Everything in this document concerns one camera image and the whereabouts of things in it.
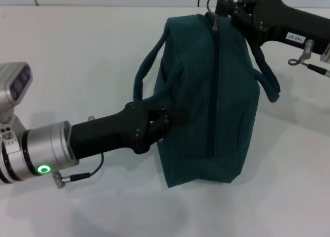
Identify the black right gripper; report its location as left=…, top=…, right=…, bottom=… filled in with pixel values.
left=214, top=0, right=330, bottom=56

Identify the dark teal insulated lunch bag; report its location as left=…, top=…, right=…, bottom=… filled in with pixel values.
left=133, top=0, right=281, bottom=188

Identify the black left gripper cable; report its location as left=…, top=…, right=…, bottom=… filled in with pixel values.
left=52, top=153, right=105, bottom=189

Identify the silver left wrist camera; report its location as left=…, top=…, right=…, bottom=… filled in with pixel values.
left=0, top=61, right=34, bottom=146

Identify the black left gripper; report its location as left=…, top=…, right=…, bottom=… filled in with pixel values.
left=70, top=102, right=189, bottom=161

